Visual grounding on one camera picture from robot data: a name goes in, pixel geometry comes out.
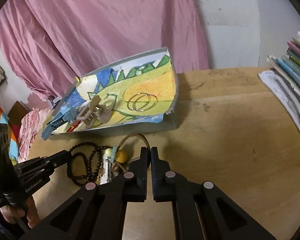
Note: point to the pink floral bedding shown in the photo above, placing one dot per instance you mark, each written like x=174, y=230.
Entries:
x=31, y=123

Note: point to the grey cardboard tray colourful lining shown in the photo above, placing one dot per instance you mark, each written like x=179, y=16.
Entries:
x=140, y=90

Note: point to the striped cartoon monkey blanket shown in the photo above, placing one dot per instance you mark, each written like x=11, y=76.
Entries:
x=8, y=141

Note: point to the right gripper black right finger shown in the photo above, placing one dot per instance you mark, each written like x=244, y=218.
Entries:
x=161, y=189

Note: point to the white papers under books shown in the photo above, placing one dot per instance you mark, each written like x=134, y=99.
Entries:
x=285, y=93

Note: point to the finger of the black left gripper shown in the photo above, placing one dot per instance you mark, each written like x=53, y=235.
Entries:
x=59, y=159

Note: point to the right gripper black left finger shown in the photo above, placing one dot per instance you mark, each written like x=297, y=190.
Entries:
x=137, y=185

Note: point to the beige hair claw clip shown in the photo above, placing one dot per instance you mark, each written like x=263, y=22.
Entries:
x=93, y=111

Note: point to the person's left hand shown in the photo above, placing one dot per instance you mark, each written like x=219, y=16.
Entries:
x=10, y=214

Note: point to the blue smart watch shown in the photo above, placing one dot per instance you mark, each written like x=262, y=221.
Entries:
x=65, y=114

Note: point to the gold bangle rings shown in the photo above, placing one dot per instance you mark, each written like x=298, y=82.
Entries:
x=142, y=101

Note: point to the white hair clip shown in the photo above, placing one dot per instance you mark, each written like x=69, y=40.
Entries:
x=107, y=167

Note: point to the stack of books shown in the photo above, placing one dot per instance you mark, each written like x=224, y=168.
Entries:
x=288, y=65

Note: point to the pink curtain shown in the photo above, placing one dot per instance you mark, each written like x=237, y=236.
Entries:
x=48, y=43

